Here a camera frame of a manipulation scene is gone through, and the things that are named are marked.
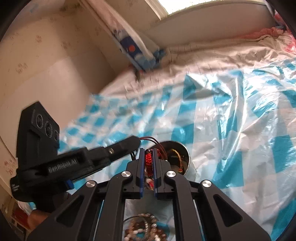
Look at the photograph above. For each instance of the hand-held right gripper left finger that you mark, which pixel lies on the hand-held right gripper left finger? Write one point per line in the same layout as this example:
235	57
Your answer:
141	176

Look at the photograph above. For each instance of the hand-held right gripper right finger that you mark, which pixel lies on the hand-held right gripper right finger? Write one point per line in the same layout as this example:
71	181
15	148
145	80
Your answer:
156	176

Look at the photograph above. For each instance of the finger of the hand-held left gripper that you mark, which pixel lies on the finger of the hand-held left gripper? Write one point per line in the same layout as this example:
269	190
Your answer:
122	146

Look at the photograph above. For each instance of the round metal tin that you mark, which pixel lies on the round metal tin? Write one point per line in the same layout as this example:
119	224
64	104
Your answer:
188	162

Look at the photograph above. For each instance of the person's left hand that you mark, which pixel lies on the person's left hand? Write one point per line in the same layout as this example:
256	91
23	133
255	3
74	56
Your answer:
38	219

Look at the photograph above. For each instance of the blue checked plastic sheet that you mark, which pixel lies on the blue checked plastic sheet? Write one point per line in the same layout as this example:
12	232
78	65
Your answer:
231	139

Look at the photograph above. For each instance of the blue printed pillow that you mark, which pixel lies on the blue printed pillow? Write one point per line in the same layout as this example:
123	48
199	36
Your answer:
136	49

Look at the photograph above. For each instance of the beige bed sheet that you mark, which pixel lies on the beige bed sheet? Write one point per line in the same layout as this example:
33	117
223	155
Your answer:
208	60

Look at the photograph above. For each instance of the window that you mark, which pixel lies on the window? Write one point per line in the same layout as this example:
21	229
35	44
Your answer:
203	5

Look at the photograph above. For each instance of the pink ruffled blanket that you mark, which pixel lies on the pink ruffled blanket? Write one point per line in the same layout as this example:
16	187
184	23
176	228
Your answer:
263	33

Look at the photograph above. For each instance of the pink checked plastic sheet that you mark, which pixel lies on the pink checked plastic sheet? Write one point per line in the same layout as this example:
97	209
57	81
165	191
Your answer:
291	47

